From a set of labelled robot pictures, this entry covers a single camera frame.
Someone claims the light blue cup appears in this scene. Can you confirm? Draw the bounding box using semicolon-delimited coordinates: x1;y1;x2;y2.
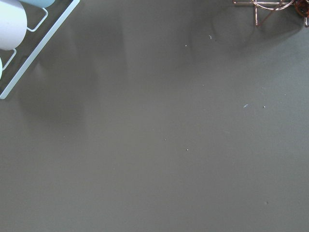
20;0;55;8

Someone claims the copper wire bottle rack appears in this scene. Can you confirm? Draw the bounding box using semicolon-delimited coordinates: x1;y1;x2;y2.
232;0;309;28

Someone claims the white cup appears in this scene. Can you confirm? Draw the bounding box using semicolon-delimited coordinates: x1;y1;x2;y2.
0;0;27;50

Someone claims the white cup rack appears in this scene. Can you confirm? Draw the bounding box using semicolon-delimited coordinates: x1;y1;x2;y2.
0;0;79;100

